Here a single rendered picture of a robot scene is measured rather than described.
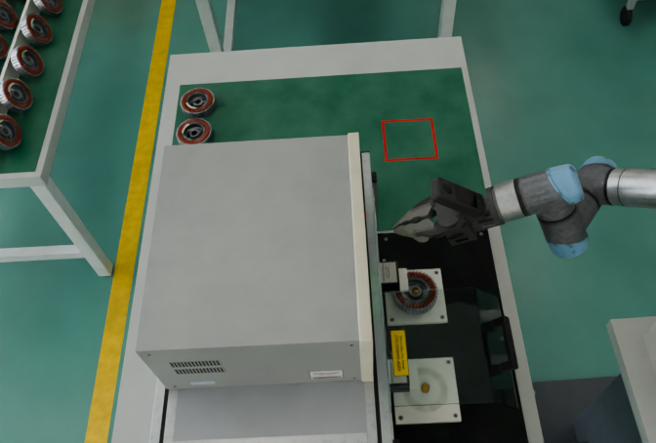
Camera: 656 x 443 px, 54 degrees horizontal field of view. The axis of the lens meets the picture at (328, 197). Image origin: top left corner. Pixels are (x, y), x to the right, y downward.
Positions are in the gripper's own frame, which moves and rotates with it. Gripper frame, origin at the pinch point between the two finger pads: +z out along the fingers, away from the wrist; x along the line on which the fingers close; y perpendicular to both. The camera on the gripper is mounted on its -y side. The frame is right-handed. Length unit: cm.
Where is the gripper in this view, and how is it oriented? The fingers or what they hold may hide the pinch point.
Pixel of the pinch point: (397, 226)
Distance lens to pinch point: 132.4
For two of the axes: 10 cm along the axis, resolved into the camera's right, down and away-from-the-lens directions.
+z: -8.8, 2.8, 3.8
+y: 4.8, 4.8, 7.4
